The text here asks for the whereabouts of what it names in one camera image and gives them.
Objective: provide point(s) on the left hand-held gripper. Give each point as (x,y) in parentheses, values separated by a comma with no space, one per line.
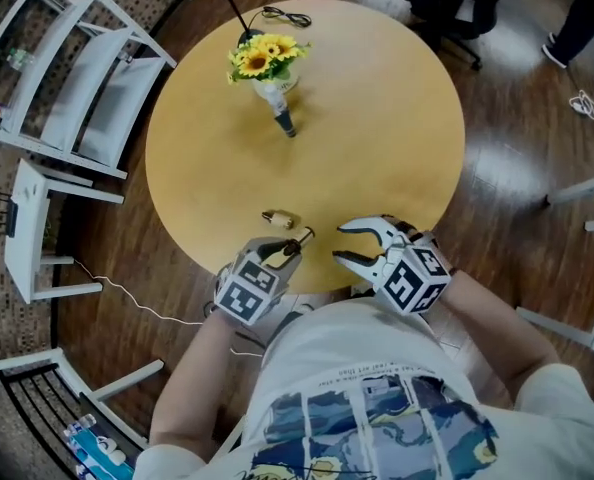
(247,293)

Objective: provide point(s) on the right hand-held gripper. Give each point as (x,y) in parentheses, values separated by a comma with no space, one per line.
(412,278)

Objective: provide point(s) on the small brown stubby bottle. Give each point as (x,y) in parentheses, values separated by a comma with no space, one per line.
(280,218)

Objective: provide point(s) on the clear bottle with black cap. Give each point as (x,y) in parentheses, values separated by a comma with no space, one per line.
(283,113)

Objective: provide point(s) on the person's left forearm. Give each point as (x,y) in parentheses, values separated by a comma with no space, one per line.
(197,378)

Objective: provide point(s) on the person's right forearm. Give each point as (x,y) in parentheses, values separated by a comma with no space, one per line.
(497,328)

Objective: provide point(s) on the person's white printed shirt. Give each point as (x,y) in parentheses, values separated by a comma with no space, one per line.
(377,368)

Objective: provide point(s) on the white vase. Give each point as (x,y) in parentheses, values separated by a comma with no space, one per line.
(287,84)

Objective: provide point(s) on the sunflower bouquet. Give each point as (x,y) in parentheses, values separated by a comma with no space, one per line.
(259,58)

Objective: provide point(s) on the white table leg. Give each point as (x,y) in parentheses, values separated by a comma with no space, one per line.
(584,188)

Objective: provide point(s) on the small white side table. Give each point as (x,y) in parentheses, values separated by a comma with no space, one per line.
(27,218)

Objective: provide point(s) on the blue and white packet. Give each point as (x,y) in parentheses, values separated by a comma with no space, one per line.
(94,448)

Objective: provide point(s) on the white metal shelf rack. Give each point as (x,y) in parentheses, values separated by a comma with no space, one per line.
(97,58)

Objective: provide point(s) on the black router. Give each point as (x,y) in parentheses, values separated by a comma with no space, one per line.
(12,218)

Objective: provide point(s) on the small green and white package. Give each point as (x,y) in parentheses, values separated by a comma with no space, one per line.
(20,59)

